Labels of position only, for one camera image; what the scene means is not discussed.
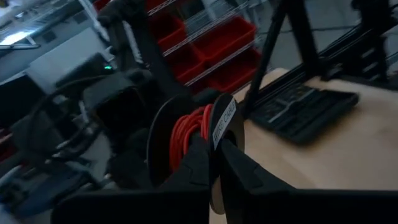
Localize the red cord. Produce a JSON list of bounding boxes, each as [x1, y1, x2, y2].
[[169, 103, 214, 174]]

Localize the black open bit case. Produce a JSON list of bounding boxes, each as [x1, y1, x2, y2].
[[248, 83, 360, 146]]

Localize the black aluminium table frame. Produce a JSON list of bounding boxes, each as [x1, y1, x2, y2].
[[241, 0, 398, 119]]

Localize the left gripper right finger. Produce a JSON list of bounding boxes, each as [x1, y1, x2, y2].
[[219, 138, 398, 224]]

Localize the black cord spool white labels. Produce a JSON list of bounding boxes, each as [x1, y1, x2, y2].
[[146, 92, 246, 215]]

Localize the red storage bins on rack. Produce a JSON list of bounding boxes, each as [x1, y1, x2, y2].
[[146, 0, 268, 91]]

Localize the blue office chair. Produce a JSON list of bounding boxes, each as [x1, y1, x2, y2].
[[0, 105, 108, 220]]

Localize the red storage bin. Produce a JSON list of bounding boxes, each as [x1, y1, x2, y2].
[[192, 16, 258, 63], [166, 45, 208, 84], [150, 15, 188, 53], [191, 48, 262, 94]]

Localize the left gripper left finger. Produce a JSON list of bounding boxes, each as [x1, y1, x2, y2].
[[51, 132, 211, 224]]

